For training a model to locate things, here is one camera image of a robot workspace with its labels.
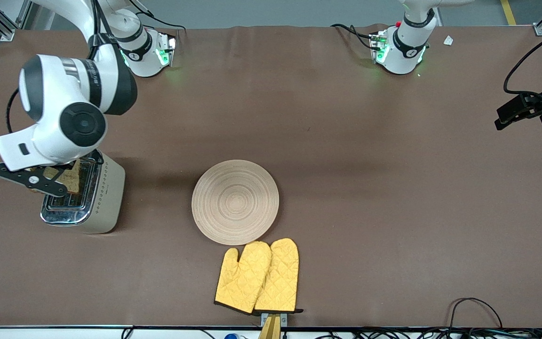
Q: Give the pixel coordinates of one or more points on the round light wooden plate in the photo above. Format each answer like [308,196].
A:
[235,202]

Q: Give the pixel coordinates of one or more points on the brown table cover sheet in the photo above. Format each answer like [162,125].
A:
[346,141]

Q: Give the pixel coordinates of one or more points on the small white paper scrap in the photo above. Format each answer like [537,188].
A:
[448,40]

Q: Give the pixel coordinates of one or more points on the brown bread slice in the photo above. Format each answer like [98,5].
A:
[71,179]

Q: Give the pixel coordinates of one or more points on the small metal bracket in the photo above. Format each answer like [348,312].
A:
[284,318]

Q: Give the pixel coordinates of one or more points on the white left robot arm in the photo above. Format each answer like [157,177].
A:
[407,47]

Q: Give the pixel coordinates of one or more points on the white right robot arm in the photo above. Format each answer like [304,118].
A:
[54,94]

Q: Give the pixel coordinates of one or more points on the small blue object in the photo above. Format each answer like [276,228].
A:
[232,336]

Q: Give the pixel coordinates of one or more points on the chrome and beige toaster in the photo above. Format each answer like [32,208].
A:
[106,197]

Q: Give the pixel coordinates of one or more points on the wooden stick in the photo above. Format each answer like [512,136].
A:
[271,329]

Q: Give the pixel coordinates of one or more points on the yellow quilted oven mitt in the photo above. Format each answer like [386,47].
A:
[240,282]
[280,278]

